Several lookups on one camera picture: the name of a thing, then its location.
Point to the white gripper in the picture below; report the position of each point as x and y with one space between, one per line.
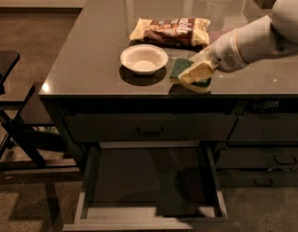
224 53

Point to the green and yellow sponge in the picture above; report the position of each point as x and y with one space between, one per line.
181 65

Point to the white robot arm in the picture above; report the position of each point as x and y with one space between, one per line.
268 37

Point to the dark counter cabinet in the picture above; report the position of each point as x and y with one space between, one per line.
88 78

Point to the closed top drawer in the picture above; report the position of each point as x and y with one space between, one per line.
87 128

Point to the open middle drawer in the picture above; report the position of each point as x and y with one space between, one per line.
151 190

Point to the brown chip bag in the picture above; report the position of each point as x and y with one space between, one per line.
182 31

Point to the white paper bowl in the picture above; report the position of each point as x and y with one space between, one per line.
143 59

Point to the right cabinet drawers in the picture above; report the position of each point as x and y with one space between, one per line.
262 151

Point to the dark wooden chair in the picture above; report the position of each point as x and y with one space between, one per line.
26 123

